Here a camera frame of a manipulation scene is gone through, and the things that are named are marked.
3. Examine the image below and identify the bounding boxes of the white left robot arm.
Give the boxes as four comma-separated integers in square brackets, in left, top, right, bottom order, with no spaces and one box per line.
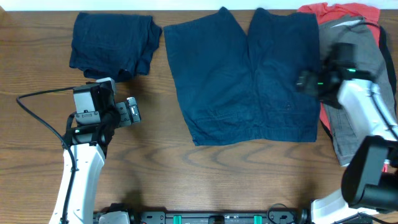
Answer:
[49,97,141,223]

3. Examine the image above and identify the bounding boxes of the grey shorts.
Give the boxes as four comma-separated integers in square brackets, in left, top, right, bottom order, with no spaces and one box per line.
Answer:
[319,16,396,166]

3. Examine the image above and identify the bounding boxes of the folded navy blue garment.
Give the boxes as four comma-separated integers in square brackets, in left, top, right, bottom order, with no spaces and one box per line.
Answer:
[69,12,162,82]

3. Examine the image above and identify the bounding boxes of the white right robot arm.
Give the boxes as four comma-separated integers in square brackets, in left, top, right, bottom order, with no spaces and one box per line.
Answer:
[296,43,397,223]

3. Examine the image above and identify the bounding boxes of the red orange shirt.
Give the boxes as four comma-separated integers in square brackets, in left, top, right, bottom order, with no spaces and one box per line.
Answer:
[297,2,389,174]

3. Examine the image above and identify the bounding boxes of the navy blue shorts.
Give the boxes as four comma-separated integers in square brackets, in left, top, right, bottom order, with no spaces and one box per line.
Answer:
[164,8,321,146]

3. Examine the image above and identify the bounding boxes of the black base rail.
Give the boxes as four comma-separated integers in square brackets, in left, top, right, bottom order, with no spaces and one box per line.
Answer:
[93,202,374,224]

